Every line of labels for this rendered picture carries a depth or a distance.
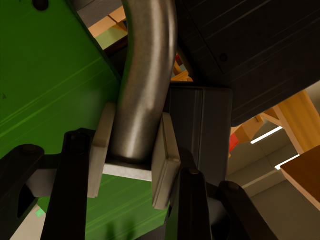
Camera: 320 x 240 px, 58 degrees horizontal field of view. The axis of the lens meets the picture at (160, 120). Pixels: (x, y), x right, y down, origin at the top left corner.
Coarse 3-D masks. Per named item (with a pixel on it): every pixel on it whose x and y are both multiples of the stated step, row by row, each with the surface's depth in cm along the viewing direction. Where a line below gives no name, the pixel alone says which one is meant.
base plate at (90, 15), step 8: (96, 0) 71; (104, 0) 74; (112, 0) 76; (120, 0) 80; (88, 8) 72; (96, 8) 75; (104, 8) 78; (112, 8) 82; (80, 16) 74; (88, 16) 77; (96, 16) 80; (104, 16) 84; (88, 24) 83
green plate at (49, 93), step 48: (0, 0) 18; (48, 0) 18; (0, 48) 19; (48, 48) 19; (96, 48) 19; (0, 96) 20; (48, 96) 20; (96, 96) 21; (0, 144) 22; (48, 144) 22; (144, 192) 24
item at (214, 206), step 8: (184, 152) 17; (184, 160) 16; (192, 160) 16; (176, 176) 14; (176, 184) 14; (208, 184) 14; (176, 192) 14; (208, 192) 13; (208, 200) 13; (216, 200) 13; (216, 208) 13; (216, 216) 13; (224, 216) 13; (216, 224) 13; (224, 224) 13
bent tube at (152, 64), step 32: (128, 0) 16; (160, 0) 16; (128, 32) 17; (160, 32) 16; (128, 64) 17; (160, 64) 17; (128, 96) 17; (160, 96) 18; (128, 128) 18; (128, 160) 18
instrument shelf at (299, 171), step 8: (304, 152) 75; (312, 152) 73; (296, 160) 74; (304, 160) 72; (312, 160) 69; (280, 168) 76; (288, 168) 72; (296, 168) 70; (304, 168) 68; (312, 168) 66; (288, 176) 71; (296, 176) 67; (304, 176) 65; (312, 176) 63; (296, 184) 66; (304, 184) 62; (312, 184) 60; (304, 192) 62; (312, 192) 58; (312, 200) 59
